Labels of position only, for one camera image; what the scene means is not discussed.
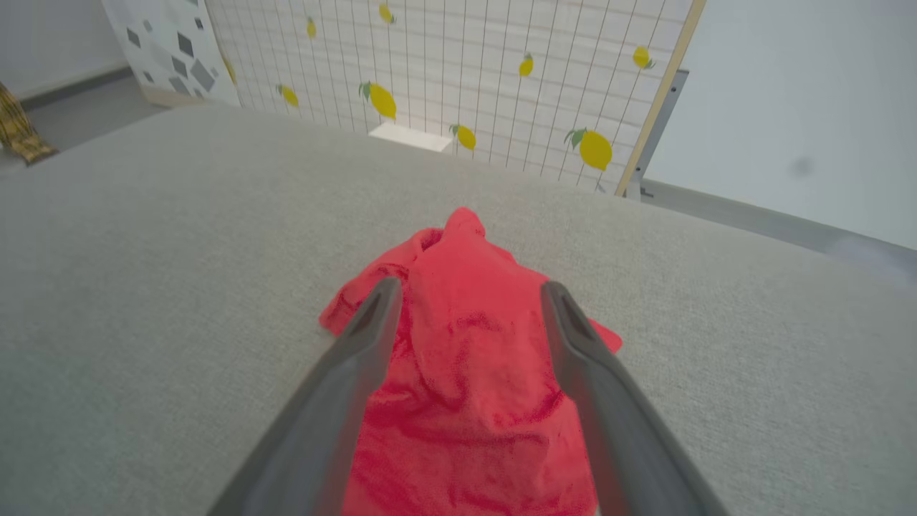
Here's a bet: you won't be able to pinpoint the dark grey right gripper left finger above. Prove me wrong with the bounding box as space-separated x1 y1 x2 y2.
208 277 404 516

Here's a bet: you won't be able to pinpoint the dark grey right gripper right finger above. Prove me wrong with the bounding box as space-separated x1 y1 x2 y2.
540 280 731 516

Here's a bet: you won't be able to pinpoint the red shorts with white stripe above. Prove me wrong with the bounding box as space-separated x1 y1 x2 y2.
319 206 623 516

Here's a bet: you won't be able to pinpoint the grey fabric sofa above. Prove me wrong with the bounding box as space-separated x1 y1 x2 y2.
0 102 917 516

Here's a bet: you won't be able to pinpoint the small white box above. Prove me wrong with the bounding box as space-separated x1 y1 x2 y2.
368 122 453 153

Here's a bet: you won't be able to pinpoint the lemon print grid screen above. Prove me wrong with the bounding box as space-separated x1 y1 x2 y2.
204 0 707 196

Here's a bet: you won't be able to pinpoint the white panel with grey shapes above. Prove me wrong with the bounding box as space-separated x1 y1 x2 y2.
100 0 241 108

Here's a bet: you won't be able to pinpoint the yellow brown patterned cloth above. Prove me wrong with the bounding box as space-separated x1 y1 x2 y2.
0 81 59 167

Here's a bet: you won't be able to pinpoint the grey metal post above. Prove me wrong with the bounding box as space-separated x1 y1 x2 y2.
625 70 690 200

